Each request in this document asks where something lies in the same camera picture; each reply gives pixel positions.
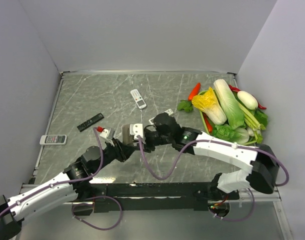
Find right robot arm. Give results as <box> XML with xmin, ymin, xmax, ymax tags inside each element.
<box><xmin>134</xmin><ymin>113</ymin><xmax>281</xmax><ymax>199</ymax></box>

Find yellow napa cabbage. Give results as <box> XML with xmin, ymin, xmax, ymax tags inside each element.
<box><xmin>191</xmin><ymin>87</ymin><xmax>227</xmax><ymax>125</ymax></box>

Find white remote far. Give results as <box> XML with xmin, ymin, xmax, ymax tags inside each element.
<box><xmin>130</xmin><ymin>89</ymin><xmax>147</xmax><ymax>110</ymax></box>

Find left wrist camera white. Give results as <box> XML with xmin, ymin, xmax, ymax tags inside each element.
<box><xmin>96</xmin><ymin>126</ymin><xmax>116</xmax><ymax>146</ymax></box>

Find orange carrot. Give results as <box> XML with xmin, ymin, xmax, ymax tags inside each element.
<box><xmin>187</xmin><ymin>82</ymin><xmax>201</xmax><ymax>101</ymax></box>

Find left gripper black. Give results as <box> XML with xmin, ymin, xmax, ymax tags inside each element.
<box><xmin>91</xmin><ymin>137</ymin><xmax>136</xmax><ymax>173</ymax></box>

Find red chili pepper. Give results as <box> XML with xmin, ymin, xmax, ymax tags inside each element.
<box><xmin>228</xmin><ymin>84</ymin><xmax>267</xmax><ymax>110</ymax></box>

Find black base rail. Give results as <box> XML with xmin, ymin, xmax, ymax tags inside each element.
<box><xmin>79</xmin><ymin>182</ymin><xmax>240</xmax><ymax>213</ymax></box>

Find green napa cabbage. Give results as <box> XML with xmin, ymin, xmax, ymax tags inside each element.
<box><xmin>213</xmin><ymin>79</ymin><xmax>246</xmax><ymax>130</ymax></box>

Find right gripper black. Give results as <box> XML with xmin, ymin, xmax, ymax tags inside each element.
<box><xmin>133</xmin><ymin>129</ymin><xmax>174</xmax><ymax>154</ymax></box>

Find white remote middle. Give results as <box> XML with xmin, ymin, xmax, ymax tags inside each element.
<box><xmin>148</xmin><ymin>108</ymin><xmax>174</xmax><ymax>125</ymax></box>

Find celery stalks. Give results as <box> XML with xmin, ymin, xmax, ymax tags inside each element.
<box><xmin>238</xmin><ymin>102</ymin><xmax>266</xmax><ymax>130</ymax></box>

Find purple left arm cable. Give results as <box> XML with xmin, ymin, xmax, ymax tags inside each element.
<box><xmin>0</xmin><ymin>126</ymin><xmax>105</xmax><ymax>226</ymax></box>

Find white remote with blue button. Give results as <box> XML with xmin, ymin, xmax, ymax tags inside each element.
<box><xmin>122</xmin><ymin>124</ymin><xmax>134</xmax><ymax>147</ymax></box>

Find green lettuce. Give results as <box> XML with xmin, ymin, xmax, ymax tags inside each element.
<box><xmin>212</xmin><ymin>124</ymin><xmax>241</xmax><ymax>142</ymax></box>

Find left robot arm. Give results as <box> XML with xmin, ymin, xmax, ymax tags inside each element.
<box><xmin>0</xmin><ymin>139</ymin><xmax>136</xmax><ymax>240</ymax></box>

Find bok choy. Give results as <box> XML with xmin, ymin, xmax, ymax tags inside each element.
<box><xmin>230</xmin><ymin>127</ymin><xmax>263</xmax><ymax>145</ymax></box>

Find red pepper in tray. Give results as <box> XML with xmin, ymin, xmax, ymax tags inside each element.
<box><xmin>202</xmin><ymin>112</ymin><xmax>213</xmax><ymax>134</ymax></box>

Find black remote control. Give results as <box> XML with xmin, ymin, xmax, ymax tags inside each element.
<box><xmin>77</xmin><ymin>113</ymin><xmax>105</xmax><ymax>132</ymax></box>

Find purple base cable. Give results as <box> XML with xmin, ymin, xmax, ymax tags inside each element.
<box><xmin>71</xmin><ymin>196</ymin><xmax>123</xmax><ymax>230</ymax></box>

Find white grey remote left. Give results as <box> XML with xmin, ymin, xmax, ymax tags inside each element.
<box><xmin>39</xmin><ymin>135</ymin><xmax>68</xmax><ymax>146</ymax></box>

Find green plastic tray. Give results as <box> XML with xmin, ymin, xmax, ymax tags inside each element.
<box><xmin>197</xmin><ymin>89</ymin><xmax>258</xmax><ymax>146</ymax></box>

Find white eggplant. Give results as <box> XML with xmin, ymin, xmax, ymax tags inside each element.
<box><xmin>237</xmin><ymin>90</ymin><xmax>259</xmax><ymax>110</ymax></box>

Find green leaf by carrot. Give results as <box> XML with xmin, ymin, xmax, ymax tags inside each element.
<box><xmin>177</xmin><ymin>100</ymin><xmax>193</xmax><ymax>113</ymax></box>

